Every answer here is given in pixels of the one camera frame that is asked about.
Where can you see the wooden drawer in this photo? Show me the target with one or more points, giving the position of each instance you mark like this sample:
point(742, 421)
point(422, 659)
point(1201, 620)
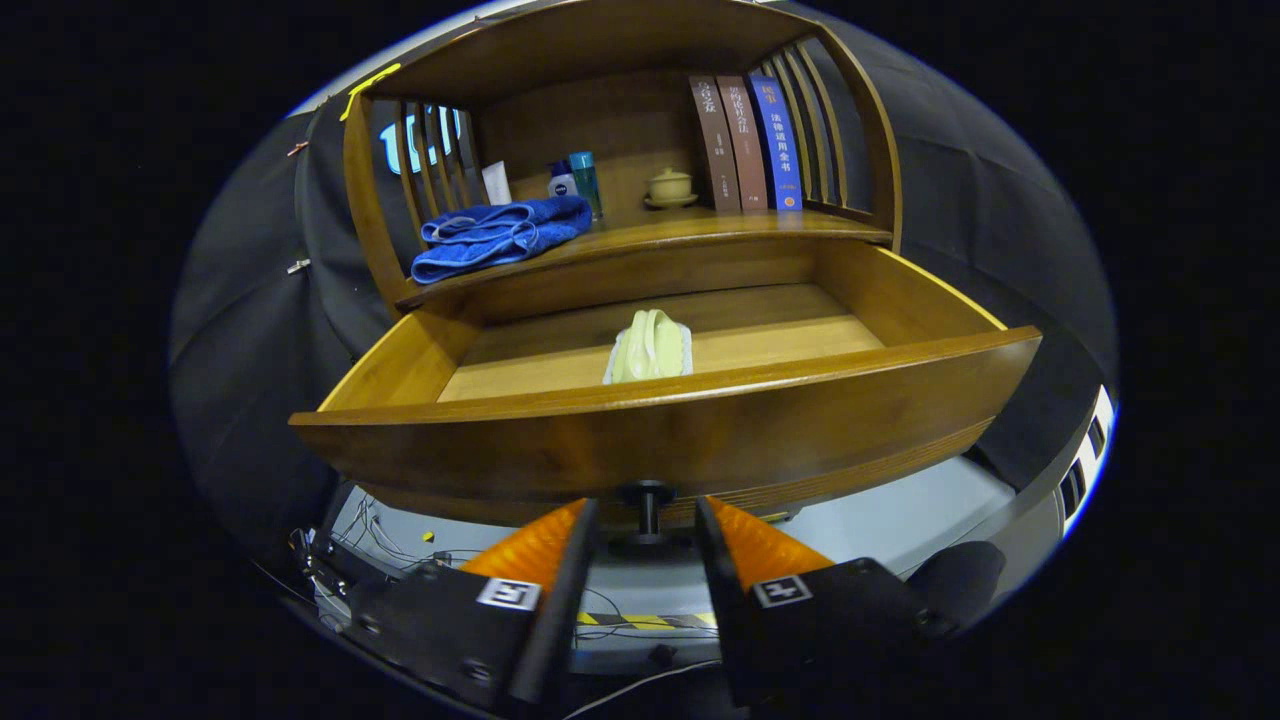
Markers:
point(650, 440)

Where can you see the wooden cabinet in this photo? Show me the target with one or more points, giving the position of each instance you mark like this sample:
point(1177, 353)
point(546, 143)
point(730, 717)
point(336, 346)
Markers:
point(600, 110)

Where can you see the blue book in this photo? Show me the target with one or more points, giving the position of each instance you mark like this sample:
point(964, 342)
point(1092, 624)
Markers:
point(780, 150)

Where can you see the dark brown book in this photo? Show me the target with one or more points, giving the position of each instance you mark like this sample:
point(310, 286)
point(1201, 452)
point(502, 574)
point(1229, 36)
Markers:
point(715, 150)

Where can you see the yellow black hazard tape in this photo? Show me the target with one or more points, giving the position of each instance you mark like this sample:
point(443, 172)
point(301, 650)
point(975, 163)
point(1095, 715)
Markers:
point(640, 621)

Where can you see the white vented appliance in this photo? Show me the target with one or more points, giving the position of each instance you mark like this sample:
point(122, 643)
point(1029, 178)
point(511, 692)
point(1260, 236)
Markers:
point(1085, 465)

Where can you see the teal glass bottle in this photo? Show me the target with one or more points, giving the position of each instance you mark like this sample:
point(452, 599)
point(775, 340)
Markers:
point(585, 180)

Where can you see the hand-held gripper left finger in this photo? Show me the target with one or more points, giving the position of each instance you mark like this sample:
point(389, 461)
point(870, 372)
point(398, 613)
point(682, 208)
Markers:
point(565, 610)

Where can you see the reddish brown book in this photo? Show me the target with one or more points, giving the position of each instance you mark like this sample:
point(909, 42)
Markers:
point(748, 150)

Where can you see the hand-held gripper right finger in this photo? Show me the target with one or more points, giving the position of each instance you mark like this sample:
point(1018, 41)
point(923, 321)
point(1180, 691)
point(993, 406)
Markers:
point(725, 610)

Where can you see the blue towel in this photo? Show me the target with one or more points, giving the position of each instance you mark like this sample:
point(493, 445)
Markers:
point(500, 235)

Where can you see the white tube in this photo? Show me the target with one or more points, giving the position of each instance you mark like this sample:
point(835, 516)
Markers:
point(496, 185)

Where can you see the yellow lidded tea bowl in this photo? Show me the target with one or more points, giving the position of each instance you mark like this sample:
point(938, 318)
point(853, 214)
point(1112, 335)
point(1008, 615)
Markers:
point(670, 187)

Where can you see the wooden countertop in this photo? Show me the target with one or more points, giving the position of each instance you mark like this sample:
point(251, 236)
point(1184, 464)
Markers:
point(700, 228)

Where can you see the yellow white scrub sponge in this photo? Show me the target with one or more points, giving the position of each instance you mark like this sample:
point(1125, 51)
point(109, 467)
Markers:
point(650, 350)

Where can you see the white blue lotion bottle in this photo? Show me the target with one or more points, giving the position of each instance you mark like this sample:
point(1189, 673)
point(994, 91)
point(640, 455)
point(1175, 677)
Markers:
point(562, 183)

